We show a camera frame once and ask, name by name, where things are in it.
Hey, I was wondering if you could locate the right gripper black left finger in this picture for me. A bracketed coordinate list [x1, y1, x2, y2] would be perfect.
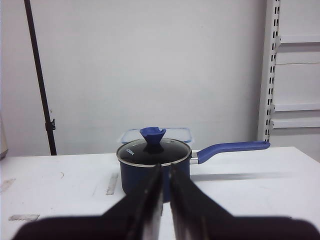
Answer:
[17, 164, 163, 240]

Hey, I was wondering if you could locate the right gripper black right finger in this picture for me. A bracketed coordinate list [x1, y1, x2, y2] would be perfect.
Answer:
[169, 164, 320, 240]

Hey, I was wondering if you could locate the dark blue saucepan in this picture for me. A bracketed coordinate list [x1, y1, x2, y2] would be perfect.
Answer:
[117, 140, 271, 204]

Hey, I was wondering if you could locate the glass pot lid blue knob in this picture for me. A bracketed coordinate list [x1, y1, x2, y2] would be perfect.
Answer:
[116, 127, 192, 168]

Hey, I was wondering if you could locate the clear plastic food container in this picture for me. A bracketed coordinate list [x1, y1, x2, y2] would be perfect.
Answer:
[119, 127, 193, 144]

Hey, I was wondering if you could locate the black tripod pole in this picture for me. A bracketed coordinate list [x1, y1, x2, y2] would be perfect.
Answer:
[24, 0, 57, 156]

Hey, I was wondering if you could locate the white slotted shelf rack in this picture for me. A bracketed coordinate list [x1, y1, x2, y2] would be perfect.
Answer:
[257, 0, 320, 153]

